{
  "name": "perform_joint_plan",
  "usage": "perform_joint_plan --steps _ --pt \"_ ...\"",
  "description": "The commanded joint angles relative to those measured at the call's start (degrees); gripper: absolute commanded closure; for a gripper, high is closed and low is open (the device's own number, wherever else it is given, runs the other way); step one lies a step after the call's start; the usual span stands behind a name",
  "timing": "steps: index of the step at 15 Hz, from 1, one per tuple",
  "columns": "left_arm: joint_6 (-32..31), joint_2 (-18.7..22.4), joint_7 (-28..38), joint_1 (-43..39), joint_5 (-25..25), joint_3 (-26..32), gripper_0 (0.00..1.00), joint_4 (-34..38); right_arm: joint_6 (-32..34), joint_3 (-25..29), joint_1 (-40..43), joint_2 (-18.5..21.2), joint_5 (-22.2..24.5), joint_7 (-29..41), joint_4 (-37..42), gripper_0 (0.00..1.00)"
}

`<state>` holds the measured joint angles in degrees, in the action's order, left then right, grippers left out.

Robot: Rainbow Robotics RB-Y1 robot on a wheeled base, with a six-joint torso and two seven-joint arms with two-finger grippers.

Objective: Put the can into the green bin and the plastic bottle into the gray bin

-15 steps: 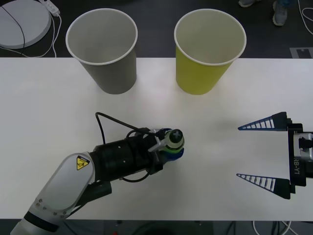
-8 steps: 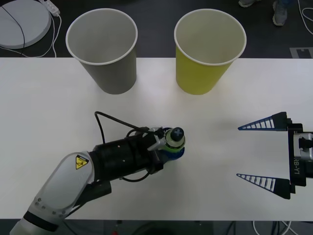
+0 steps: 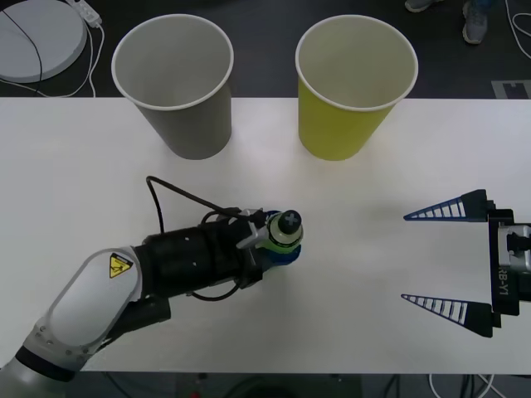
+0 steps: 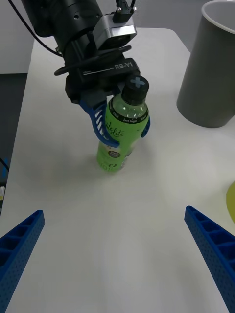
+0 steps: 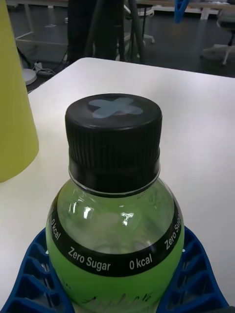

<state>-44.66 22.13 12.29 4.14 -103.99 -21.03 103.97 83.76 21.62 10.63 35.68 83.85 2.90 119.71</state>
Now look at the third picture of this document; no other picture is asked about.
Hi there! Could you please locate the person's foot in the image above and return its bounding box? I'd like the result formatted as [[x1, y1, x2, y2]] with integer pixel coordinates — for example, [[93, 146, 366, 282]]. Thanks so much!
[[404, 0, 437, 13], [461, 0, 494, 45]]

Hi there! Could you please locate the grey plastic waste bin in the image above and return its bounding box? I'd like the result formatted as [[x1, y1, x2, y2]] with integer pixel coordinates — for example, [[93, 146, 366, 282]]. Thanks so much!
[[110, 13, 235, 161]]

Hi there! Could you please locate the small green plastic bottle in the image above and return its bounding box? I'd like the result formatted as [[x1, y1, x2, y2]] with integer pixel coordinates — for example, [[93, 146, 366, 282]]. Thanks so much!
[[264, 209, 306, 256]]

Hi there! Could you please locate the thin black cable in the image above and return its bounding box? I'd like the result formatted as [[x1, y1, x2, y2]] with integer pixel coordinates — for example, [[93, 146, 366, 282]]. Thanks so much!
[[0, 7, 45, 99]]

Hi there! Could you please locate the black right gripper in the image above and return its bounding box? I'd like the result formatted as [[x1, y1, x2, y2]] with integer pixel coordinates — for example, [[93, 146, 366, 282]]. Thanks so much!
[[400, 189, 523, 339]]

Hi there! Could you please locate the white looped floor cable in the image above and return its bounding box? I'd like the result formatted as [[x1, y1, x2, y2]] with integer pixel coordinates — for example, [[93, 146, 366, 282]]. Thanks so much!
[[503, 0, 531, 70]]

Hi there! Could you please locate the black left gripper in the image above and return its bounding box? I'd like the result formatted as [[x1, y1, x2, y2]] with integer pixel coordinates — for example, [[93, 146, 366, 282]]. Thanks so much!
[[229, 208, 304, 292]]

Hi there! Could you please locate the right arm with wrist camera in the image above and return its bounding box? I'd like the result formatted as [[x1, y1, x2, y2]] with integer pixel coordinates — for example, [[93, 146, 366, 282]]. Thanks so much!
[[497, 222, 531, 302]]

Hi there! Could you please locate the white cable under table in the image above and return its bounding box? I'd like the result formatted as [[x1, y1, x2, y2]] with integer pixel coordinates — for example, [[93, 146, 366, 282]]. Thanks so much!
[[428, 372, 495, 398]]

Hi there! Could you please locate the white power strip cable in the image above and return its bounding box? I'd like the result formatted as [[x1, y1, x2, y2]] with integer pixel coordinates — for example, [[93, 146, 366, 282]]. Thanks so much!
[[0, 23, 105, 99]]

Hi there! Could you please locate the white power strip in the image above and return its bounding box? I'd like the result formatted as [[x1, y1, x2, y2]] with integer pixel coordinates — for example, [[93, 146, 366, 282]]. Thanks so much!
[[68, 0, 103, 28]]

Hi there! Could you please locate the round grey floor base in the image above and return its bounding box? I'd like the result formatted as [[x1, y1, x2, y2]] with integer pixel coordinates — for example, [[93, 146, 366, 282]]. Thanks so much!
[[0, 0, 90, 85]]

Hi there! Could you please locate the yellow-green plastic waste bin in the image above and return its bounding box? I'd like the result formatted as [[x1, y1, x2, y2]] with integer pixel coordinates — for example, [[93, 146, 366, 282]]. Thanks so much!
[[295, 14, 419, 162]]

